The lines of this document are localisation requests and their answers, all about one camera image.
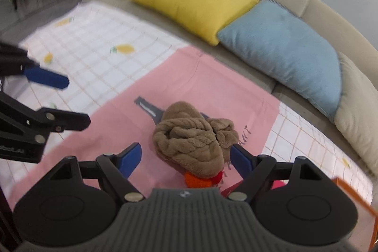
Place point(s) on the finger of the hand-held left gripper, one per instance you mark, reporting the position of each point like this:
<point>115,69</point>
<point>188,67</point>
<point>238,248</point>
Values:
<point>47,77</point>
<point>71,121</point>

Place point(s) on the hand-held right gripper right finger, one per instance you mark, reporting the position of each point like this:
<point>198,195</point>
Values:
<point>239,161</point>

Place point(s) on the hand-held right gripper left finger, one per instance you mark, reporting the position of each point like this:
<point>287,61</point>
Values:
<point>130,160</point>

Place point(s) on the brown plush towel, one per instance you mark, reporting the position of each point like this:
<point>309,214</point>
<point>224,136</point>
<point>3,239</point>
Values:
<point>192,139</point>

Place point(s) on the pink storage box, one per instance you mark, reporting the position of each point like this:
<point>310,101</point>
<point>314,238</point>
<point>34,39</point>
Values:
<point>233,188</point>

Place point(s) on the orange knit item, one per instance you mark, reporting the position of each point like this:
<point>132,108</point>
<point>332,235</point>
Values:
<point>196,181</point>

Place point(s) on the light blue pillow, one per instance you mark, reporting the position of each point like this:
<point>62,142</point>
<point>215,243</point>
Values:
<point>283,51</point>

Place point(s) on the beige pillow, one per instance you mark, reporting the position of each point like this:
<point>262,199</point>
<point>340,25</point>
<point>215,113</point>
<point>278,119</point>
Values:
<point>357,110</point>

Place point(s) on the orange storage bin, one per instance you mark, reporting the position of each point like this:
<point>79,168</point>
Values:
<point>360,204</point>

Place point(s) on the yellow pillow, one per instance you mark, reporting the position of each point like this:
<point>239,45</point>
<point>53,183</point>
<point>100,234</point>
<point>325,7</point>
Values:
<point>195,1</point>

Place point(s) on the beige sofa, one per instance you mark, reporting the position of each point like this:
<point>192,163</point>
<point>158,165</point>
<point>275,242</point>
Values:
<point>330,18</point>

